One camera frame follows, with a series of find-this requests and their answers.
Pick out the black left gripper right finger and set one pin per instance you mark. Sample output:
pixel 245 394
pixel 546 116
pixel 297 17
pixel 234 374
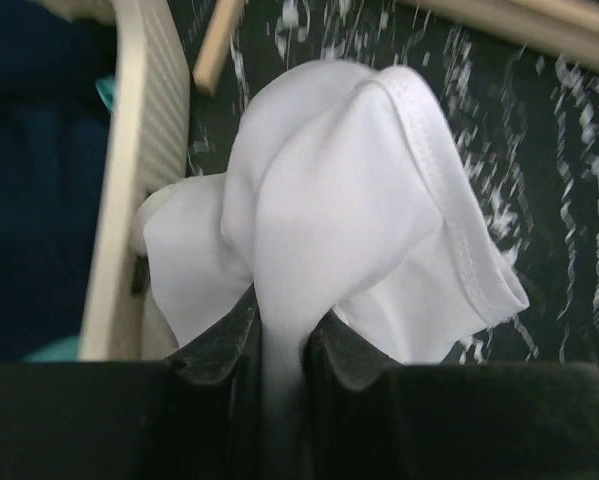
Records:
pixel 373 418

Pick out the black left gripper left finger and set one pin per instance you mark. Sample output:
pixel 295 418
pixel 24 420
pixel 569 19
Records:
pixel 192 415

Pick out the teal t shirt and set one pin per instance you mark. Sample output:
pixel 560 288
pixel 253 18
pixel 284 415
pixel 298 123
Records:
pixel 66 349

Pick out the white t shirt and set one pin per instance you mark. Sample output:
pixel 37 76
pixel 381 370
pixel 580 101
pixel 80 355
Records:
pixel 344 193

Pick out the navy blue t shirt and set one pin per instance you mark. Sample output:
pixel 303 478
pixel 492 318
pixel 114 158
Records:
pixel 53 143

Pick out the cream laundry basket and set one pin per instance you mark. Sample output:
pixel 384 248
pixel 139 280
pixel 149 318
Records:
pixel 146 151

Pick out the wooden clothes rack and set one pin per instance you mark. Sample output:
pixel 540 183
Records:
pixel 570 28

